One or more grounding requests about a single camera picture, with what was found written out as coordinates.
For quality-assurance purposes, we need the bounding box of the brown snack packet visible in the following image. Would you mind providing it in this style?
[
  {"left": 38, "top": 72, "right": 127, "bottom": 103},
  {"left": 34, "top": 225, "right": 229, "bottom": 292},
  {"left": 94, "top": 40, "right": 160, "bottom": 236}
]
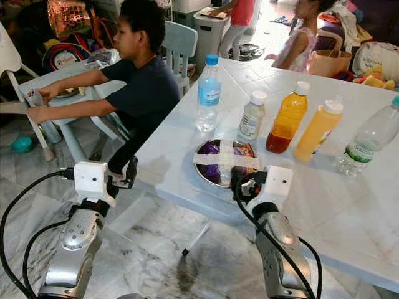
[{"left": 234, "top": 143, "right": 256, "bottom": 160}]

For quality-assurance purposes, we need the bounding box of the white tape strip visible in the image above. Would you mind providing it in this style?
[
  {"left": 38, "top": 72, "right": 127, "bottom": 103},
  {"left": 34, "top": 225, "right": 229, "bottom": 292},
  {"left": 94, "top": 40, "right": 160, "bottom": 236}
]
[
  {"left": 218, "top": 138, "right": 234, "bottom": 187},
  {"left": 193, "top": 151, "right": 261, "bottom": 170}
]

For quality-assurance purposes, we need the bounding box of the purple snack packet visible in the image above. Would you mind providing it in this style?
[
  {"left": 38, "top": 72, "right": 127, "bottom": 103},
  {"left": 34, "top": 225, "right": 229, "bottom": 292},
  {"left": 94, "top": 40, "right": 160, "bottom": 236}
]
[{"left": 199, "top": 143, "right": 225, "bottom": 184}]

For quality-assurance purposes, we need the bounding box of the small clear white cap bottle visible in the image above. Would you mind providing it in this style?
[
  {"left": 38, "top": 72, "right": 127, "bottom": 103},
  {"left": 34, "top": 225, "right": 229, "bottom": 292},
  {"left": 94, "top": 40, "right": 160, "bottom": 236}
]
[{"left": 237, "top": 90, "right": 269, "bottom": 143}]

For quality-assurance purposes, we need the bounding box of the small pale blue table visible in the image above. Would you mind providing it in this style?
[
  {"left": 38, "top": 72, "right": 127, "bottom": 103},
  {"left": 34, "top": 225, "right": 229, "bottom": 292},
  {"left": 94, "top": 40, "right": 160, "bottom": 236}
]
[{"left": 16, "top": 56, "right": 132, "bottom": 164}]

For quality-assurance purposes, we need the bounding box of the amber orange drink bottle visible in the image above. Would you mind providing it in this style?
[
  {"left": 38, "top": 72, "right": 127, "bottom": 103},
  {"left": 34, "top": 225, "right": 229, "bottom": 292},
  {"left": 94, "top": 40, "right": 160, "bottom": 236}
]
[{"left": 265, "top": 81, "right": 311, "bottom": 154}]

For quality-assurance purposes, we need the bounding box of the boy in navy shirt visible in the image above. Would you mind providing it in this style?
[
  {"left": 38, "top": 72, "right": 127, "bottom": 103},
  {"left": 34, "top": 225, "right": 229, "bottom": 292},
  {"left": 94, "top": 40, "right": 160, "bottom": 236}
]
[{"left": 27, "top": 0, "right": 180, "bottom": 175}]

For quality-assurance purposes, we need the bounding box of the blue cap water bottle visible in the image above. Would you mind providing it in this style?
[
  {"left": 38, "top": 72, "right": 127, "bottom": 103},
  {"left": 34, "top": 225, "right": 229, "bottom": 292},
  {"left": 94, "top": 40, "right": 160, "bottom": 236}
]
[{"left": 195, "top": 54, "right": 223, "bottom": 133}]

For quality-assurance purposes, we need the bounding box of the yellow juice bottle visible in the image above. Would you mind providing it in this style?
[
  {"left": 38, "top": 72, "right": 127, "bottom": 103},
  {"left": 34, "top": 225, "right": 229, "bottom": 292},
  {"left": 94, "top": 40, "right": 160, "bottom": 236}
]
[{"left": 293, "top": 100, "right": 345, "bottom": 163}]

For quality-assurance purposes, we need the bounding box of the plate with food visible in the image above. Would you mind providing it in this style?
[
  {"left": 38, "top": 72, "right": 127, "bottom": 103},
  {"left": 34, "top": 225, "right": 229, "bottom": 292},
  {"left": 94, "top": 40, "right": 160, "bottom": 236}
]
[{"left": 53, "top": 87, "right": 82, "bottom": 99}]

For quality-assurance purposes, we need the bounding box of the large white plastic table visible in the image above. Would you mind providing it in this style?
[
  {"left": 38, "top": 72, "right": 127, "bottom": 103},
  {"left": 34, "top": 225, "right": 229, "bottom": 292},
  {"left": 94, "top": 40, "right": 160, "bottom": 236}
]
[{"left": 122, "top": 57, "right": 399, "bottom": 293}]

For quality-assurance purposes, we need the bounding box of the small green bowl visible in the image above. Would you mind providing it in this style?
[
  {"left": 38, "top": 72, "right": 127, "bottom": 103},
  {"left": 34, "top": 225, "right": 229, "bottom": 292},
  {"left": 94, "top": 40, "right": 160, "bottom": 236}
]
[{"left": 11, "top": 136, "right": 34, "bottom": 153}]

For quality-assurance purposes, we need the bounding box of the small patterned cup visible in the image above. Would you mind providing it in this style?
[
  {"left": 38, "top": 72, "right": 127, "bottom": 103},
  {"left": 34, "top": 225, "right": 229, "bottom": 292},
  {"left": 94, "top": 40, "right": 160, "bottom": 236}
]
[{"left": 27, "top": 88, "right": 46, "bottom": 107}]

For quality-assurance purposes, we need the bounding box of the red and blue backpack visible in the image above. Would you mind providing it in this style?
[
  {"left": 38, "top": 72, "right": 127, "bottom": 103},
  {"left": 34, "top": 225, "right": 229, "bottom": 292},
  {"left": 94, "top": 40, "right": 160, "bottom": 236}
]
[{"left": 42, "top": 34, "right": 94, "bottom": 71}]

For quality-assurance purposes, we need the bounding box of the clear green label bottle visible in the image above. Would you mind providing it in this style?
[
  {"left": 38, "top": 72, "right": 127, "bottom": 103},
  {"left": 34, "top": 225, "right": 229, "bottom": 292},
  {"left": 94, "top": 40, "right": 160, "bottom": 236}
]
[{"left": 335, "top": 95, "right": 399, "bottom": 177}]

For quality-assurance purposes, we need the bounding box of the pale blue plastic chair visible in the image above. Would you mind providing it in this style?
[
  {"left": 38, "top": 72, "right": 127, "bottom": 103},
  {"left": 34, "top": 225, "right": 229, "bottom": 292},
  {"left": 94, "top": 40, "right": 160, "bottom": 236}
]
[{"left": 162, "top": 21, "right": 199, "bottom": 94}]

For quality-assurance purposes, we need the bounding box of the girl in pink dress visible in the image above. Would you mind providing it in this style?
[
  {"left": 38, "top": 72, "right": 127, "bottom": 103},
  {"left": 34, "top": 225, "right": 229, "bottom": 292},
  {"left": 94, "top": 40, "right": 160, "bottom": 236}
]
[{"left": 265, "top": 0, "right": 328, "bottom": 72}]

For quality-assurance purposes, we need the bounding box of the white trash bin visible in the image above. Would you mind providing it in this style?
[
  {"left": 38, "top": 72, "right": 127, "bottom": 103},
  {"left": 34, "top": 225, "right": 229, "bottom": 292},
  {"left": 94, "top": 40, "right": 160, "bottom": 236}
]
[{"left": 192, "top": 7, "right": 231, "bottom": 69}]

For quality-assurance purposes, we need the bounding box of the tan woven bag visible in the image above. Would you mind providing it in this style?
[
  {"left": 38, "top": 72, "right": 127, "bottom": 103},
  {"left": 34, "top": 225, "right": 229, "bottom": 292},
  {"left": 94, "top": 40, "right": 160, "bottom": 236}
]
[{"left": 309, "top": 31, "right": 353, "bottom": 78}]

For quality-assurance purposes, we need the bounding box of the person in pink shirt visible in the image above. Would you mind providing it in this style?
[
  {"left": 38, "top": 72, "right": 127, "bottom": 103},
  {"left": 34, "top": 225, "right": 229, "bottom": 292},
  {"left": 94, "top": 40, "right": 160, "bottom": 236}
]
[{"left": 209, "top": 0, "right": 256, "bottom": 60}]

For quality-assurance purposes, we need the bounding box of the beige baby high chair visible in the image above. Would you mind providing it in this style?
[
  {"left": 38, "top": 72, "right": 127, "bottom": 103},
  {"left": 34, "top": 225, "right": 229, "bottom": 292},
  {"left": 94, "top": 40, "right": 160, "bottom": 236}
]
[{"left": 0, "top": 25, "right": 50, "bottom": 160}]

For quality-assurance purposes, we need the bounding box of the yellow plush toy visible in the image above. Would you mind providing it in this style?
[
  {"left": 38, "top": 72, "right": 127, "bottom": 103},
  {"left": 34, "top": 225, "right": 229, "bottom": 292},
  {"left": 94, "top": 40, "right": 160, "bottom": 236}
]
[{"left": 352, "top": 65, "right": 397, "bottom": 91}]

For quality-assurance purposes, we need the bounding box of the white cloth bag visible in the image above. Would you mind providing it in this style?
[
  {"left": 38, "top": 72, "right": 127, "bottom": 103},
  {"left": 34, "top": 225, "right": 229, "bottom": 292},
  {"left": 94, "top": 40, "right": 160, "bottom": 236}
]
[{"left": 352, "top": 40, "right": 399, "bottom": 78}]

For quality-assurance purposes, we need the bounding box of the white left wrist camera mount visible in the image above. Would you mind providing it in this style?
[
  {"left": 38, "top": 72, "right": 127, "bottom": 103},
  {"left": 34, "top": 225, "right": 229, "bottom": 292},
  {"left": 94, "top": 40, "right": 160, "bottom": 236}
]
[{"left": 73, "top": 161, "right": 119, "bottom": 208}]

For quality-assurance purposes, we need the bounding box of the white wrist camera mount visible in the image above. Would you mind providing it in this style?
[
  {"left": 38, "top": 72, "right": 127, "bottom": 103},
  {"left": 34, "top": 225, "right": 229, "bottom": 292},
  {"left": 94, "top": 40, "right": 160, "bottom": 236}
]
[
  {"left": 246, "top": 165, "right": 294, "bottom": 212},
  {"left": 73, "top": 161, "right": 119, "bottom": 208}
]

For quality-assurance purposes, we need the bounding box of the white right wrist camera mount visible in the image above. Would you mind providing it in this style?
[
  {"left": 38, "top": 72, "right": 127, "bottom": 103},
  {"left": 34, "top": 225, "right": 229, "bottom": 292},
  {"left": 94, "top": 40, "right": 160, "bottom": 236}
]
[{"left": 246, "top": 165, "right": 294, "bottom": 212}]

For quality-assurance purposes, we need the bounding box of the short black left arm cable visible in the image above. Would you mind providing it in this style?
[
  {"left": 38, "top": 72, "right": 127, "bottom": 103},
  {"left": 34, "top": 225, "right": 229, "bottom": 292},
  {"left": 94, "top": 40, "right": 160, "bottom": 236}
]
[{"left": 23, "top": 218, "right": 70, "bottom": 293}]

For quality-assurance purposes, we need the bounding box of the long black left arm cable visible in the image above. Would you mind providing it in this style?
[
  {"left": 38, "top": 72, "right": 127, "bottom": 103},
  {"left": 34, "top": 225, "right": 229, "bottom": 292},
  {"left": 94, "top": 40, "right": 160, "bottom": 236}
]
[{"left": 0, "top": 169, "right": 75, "bottom": 299}]

